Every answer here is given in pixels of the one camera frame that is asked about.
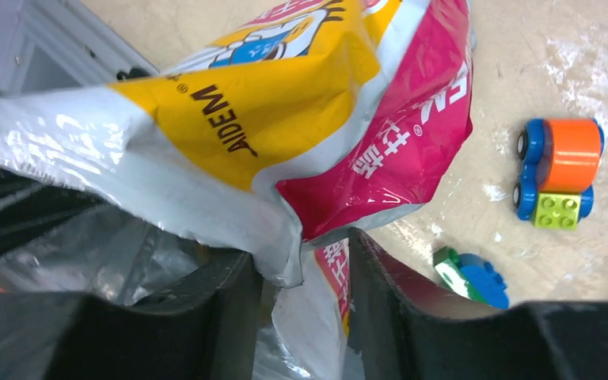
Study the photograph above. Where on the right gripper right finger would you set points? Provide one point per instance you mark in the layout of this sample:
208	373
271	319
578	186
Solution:
408	327

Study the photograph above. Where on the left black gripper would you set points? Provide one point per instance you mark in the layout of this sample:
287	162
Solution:
30	208

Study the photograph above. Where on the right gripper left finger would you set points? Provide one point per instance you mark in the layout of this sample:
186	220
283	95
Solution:
202	327

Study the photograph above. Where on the colourful pet food bag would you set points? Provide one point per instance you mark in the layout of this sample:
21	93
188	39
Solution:
316	117

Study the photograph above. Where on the green toy brick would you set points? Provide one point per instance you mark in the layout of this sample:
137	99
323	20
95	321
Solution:
446	264

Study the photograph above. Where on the blue toy brick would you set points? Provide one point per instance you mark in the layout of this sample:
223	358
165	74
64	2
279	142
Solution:
482	276

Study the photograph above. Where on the orange blue toy car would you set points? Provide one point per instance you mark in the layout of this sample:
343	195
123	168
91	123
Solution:
560	160

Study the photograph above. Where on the aluminium frame rail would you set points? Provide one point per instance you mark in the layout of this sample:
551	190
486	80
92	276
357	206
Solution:
59	44

